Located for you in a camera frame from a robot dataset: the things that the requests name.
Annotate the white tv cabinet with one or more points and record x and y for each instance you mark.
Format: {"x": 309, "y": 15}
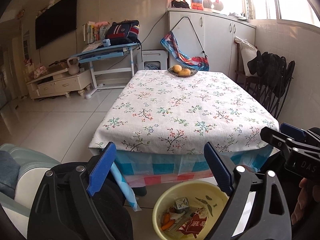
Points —
{"x": 59, "y": 83}

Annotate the dark blue red backpack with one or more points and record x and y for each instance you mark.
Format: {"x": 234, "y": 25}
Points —
{"x": 124, "y": 32}

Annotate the pink kettlebell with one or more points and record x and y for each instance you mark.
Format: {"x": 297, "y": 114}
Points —
{"x": 73, "y": 65}

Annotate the row of books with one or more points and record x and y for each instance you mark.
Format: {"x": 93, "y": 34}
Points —
{"x": 94, "y": 31}

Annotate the yellow mango left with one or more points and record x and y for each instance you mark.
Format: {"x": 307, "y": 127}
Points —
{"x": 176, "y": 68}

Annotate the black wall television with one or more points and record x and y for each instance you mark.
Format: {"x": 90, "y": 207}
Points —
{"x": 55, "y": 22}

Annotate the floral white tablecloth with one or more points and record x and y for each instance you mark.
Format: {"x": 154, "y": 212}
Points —
{"x": 159, "y": 113}

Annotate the teal table leg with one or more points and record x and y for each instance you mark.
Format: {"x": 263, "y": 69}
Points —
{"x": 140, "y": 191}

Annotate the red snack bag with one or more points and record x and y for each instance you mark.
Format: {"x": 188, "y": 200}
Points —
{"x": 194, "y": 224}

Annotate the black folding chairs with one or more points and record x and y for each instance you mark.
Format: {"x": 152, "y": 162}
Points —
{"x": 274, "y": 75}

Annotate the blue juice carton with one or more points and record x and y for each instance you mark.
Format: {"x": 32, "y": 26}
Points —
{"x": 181, "y": 205}

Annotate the yellow mango right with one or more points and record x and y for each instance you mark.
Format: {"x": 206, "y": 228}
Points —
{"x": 184, "y": 72}

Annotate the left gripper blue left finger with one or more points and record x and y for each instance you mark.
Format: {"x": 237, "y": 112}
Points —
{"x": 101, "y": 169}

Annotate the blue pink checkered undercloth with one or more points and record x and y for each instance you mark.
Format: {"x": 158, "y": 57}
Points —
{"x": 144, "y": 169}

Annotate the dark fruit plate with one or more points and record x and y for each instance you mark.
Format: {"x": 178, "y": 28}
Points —
{"x": 193, "y": 72}

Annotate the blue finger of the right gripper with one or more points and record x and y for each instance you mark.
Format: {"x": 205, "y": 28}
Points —
{"x": 293, "y": 132}

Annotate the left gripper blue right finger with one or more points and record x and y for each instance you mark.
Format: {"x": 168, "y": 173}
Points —
{"x": 221, "y": 167}

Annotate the wooden chair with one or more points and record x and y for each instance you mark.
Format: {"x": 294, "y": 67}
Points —
{"x": 247, "y": 82}

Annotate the right hand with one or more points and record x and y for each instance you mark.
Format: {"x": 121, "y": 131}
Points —
{"x": 308, "y": 190}

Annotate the yellow mango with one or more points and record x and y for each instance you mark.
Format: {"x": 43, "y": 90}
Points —
{"x": 176, "y": 68}
{"x": 184, "y": 72}

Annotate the white pillow sack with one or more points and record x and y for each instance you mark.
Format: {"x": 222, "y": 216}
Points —
{"x": 248, "y": 52}

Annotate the colourful spiderman kite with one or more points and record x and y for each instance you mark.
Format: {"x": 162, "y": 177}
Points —
{"x": 170, "y": 43}

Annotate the light green sofa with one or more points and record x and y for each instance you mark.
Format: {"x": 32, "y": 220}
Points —
{"x": 22, "y": 170}

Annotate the yellow plastic basin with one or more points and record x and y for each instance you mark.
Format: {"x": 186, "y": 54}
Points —
{"x": 201, "y": 195}

